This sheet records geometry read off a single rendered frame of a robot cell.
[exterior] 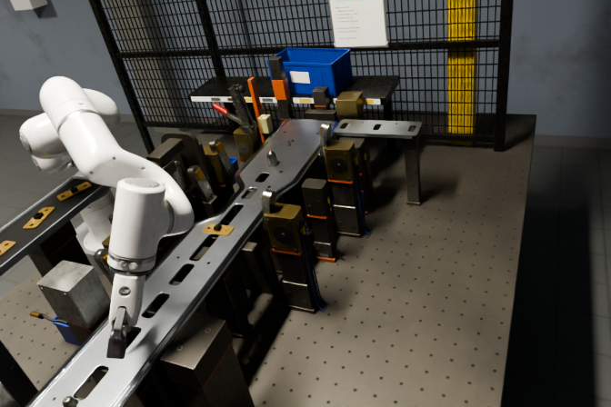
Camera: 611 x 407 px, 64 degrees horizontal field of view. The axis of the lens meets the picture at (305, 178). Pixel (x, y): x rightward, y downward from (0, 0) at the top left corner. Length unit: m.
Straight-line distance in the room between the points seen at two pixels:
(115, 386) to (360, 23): 1.50
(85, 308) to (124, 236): 0.33
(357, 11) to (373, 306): 1.12
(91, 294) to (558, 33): 2.84
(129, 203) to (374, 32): 1.34
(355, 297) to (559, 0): 2.28
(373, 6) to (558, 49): 1.63
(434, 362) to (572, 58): 2.39
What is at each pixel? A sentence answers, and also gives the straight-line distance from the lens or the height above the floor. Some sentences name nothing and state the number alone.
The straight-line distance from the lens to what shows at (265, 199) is 1.23.
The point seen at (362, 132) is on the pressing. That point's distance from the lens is 1.66.
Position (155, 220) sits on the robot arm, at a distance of 0.91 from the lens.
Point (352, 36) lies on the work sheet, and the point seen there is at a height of 1.19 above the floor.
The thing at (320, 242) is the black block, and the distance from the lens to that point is 1.56.
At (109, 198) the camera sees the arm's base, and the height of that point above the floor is 0.96.
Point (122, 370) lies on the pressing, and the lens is 1.09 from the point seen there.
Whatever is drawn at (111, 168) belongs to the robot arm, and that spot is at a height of 1.35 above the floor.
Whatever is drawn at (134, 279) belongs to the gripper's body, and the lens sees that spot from 0.94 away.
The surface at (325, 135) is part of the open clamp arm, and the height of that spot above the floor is 1.08.
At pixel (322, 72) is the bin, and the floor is 1.13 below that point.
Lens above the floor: 1.76
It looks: 32 degrees down
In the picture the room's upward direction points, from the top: 11 degrees counter-clockwise
